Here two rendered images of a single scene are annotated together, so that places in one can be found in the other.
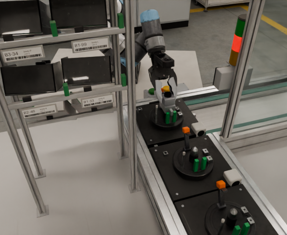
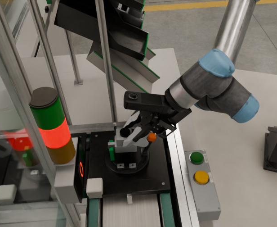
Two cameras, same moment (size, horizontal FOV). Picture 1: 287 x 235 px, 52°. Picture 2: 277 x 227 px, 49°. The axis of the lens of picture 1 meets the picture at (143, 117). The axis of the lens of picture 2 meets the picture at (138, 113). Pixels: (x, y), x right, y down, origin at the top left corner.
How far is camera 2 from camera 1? 1.28 m
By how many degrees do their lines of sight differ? 72
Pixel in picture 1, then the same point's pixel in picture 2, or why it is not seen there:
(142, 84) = (261, 176)
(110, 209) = not seen: hidden behind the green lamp
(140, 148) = (94, 129)
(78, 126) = not seen: hidden behind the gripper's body
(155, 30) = (187, 74)
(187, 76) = not seen: outside the picture
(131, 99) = (44, 47)
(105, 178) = (92, 118)
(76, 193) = (85, 99)
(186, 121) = (115, 179)
